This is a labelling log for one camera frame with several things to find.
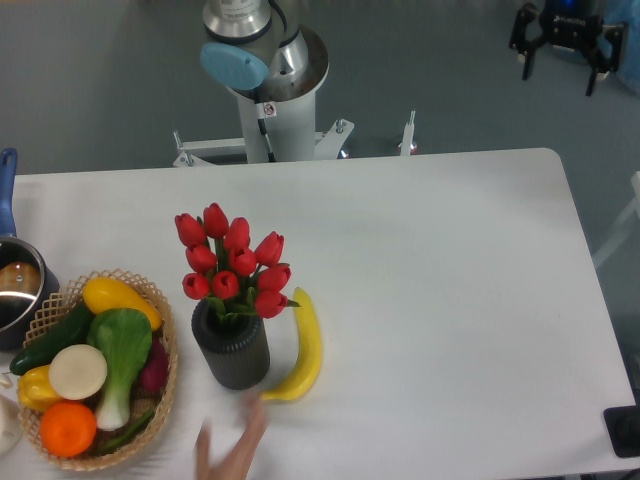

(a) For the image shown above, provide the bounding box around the yellow squash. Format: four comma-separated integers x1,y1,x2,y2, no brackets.
82,277,162,331

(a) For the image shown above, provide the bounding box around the dark green cucumber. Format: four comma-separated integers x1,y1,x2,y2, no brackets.
9,301,94,376

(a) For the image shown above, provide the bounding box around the blurred human hand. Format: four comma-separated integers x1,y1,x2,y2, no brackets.
194,390,268,479

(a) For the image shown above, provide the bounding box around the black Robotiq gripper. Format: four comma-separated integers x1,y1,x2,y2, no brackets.
509,0,629,97

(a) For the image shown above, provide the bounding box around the green bok choy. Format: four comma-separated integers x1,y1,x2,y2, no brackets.
87,308,152,431

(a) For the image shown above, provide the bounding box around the green chili pepper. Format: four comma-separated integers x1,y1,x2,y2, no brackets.
94,409,155,456

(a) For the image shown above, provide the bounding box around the dark grey ribbed vase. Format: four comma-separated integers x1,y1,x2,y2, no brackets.
191,300,271,390

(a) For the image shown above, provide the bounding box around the yellow bell pepper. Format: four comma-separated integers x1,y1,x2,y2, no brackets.
18,365,63,413

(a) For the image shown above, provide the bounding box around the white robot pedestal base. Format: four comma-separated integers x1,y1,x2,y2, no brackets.
172,84,419,168

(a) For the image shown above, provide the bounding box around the white object left edge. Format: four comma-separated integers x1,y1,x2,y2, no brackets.
0,373,22,455

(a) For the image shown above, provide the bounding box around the blue saucepan with handle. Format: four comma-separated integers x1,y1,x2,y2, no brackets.
1,148,59,351

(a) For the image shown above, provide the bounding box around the red tulip bouquet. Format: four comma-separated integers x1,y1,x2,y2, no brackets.
174,203,299,324

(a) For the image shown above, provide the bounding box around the black device at table edge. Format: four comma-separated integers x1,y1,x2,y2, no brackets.
603,405,640,458

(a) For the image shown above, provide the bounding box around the purple sweet potato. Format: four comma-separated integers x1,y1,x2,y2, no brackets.
138,337,169,393

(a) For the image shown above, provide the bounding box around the woven wicker basket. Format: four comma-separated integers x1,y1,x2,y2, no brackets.
18,269,178,472

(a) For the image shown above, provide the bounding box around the white frame right edge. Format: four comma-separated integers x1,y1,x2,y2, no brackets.
592,171,639,269

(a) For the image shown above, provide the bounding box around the yellow banana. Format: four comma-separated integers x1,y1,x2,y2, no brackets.
260,287,323,402

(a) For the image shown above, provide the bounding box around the orange fruit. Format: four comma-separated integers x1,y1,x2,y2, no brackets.
39,401,97,457

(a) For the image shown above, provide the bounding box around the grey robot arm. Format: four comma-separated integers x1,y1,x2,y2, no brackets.
200,1,639,97

